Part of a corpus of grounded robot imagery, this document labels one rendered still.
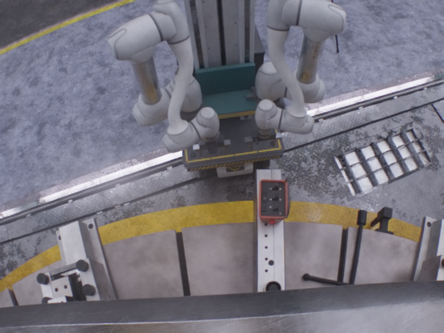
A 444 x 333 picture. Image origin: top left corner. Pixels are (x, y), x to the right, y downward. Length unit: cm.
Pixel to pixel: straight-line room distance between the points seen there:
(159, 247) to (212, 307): 155
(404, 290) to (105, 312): 54
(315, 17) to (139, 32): 67
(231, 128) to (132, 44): 129
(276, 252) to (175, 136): 75
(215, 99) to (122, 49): 90
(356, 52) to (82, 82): 286
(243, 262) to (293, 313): 150
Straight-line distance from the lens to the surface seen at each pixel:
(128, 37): 125
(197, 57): 184
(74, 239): 214
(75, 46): 398
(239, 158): 223
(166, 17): 129
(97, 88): 333
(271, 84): 180
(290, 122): 157
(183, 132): 151
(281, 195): 163
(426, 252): 234
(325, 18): 133
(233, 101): 198
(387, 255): 225
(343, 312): 56
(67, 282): 178
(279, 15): 135
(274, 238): 167
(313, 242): 210
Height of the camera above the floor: 230
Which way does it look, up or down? 65 degrees down
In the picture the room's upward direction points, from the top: 10 degrees counter-clockwise
